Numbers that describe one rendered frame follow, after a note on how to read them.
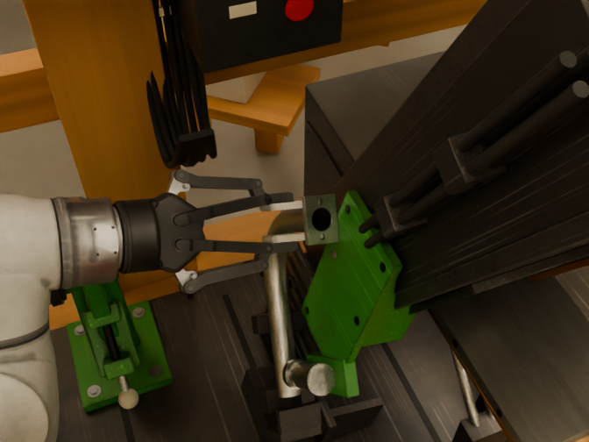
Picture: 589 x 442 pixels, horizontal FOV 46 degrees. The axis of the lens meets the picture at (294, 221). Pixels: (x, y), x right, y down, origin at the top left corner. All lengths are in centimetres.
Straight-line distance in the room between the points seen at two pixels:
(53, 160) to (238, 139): 71
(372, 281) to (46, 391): 34
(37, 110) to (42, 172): 175
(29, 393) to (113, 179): 41
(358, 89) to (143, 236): 40
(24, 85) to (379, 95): 47
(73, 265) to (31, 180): 208
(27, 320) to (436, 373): 62
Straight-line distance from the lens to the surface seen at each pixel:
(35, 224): 67
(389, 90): 96
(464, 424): 92
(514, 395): 81
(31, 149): 288
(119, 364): 98
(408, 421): 103
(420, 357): 108
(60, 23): 85
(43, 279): 68
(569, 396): 83
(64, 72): 89
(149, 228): 70
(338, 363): 83
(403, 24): 114
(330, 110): 92
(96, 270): 69
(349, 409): 95
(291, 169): 262
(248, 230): 125
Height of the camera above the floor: 182
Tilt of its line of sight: 48 degrees down
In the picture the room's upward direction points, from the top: straight up
